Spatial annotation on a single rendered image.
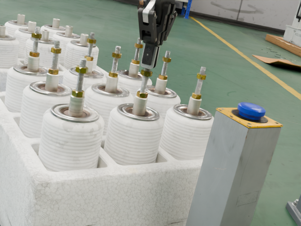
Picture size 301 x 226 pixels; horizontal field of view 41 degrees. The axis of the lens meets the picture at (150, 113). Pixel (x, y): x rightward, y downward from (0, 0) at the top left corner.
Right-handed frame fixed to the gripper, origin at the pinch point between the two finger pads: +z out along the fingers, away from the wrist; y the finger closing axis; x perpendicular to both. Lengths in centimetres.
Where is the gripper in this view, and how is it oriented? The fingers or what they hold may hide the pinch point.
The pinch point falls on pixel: (150, 55)
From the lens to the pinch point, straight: 67.1
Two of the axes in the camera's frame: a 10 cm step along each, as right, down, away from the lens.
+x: -9.2, -2.8, 2.7
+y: 3.4, -2.3, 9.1
